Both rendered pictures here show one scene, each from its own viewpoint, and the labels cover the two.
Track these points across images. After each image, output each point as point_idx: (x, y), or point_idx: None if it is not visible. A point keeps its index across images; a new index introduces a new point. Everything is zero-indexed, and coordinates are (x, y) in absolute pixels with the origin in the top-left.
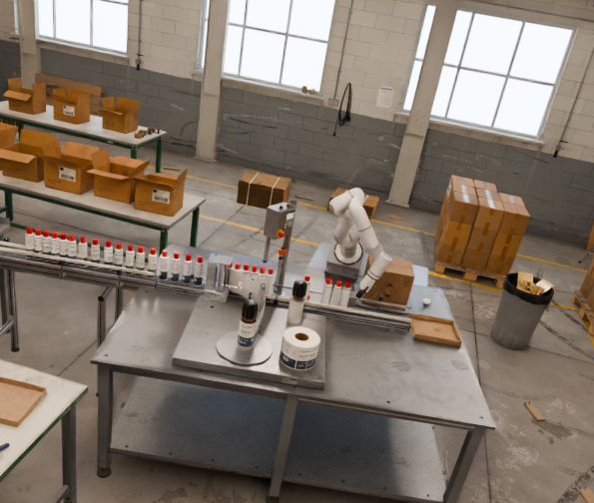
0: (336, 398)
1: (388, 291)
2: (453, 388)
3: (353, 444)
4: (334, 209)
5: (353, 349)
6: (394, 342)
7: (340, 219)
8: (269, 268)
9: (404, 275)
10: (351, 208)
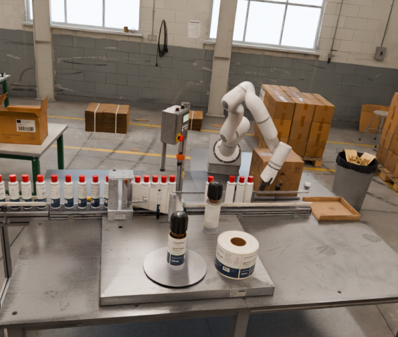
0: (291, 301)
1: (281, 180)
2: (382, 262)
3: (283, 335)
4: (229, 104)
5: (275, 243)
6: (306, 228)
7: (229, 116)
8: (170, 176)
9: (295, 162)
10: (249, 100)
